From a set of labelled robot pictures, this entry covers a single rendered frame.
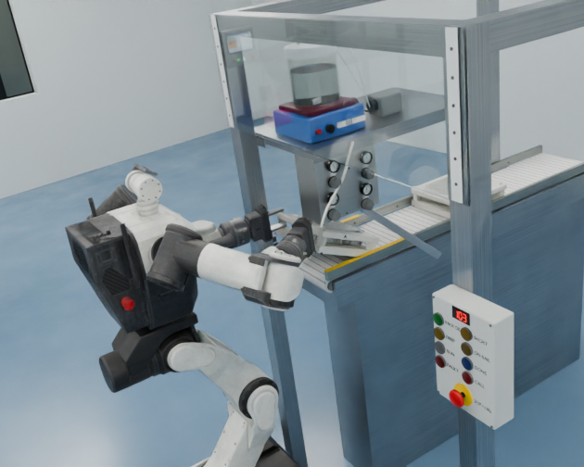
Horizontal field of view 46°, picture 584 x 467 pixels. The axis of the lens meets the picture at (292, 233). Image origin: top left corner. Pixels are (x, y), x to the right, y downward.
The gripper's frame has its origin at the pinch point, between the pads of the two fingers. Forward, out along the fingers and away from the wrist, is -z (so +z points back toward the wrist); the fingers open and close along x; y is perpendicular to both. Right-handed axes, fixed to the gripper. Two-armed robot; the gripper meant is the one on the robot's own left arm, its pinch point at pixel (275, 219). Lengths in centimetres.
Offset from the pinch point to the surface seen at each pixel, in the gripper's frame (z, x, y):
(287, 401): 7, 76, -7
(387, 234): -38.3, 18.2, 2.4
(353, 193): -17.9, -10.1, 22.0
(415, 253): -41.0, 21.2, 15.6
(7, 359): 110, 107, -172
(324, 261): -11.6, 17.1, 6.9
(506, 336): -8, -6, 100
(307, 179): -5.3, -17.6, 18.9
